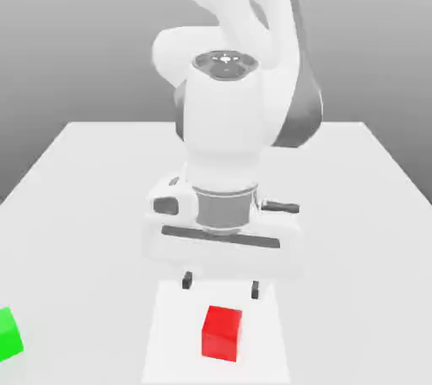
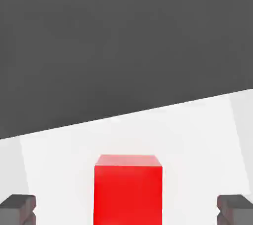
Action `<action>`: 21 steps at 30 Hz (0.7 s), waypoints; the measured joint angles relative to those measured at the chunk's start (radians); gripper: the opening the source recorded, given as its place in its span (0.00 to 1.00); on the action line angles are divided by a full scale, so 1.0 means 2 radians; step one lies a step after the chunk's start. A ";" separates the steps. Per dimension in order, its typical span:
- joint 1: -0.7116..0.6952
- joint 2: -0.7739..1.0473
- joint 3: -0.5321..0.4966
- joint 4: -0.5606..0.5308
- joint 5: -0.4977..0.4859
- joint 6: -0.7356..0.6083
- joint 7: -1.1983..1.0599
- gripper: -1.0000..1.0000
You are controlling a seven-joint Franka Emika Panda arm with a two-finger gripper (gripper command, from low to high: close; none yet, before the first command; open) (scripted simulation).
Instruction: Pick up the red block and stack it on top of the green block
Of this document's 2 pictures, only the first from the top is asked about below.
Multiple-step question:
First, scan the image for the small red cube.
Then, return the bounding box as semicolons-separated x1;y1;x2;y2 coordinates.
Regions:
201;305;244;363

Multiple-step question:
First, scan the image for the small green cube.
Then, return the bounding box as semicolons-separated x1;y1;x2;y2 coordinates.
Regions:
0;306;25;363

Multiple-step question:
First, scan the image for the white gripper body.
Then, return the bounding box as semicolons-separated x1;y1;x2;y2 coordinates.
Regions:
140;211;304;279

